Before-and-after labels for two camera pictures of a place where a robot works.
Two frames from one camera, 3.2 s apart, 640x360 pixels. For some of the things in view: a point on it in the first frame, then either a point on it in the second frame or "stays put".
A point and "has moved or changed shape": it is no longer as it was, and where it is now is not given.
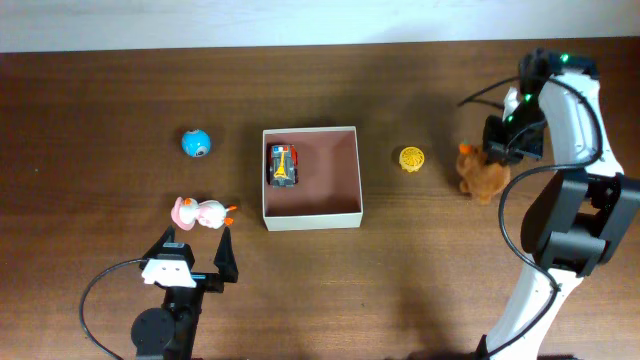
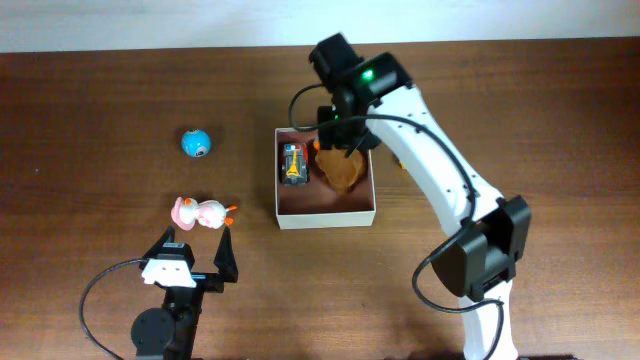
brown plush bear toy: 481,179 -> 342,173
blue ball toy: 196,143 stays put
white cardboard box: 327,194 has moved or changed shape
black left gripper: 206,281 stays put
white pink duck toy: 186,212 stays put
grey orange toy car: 282,161 -> 294,163
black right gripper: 500,148 -> 351,142
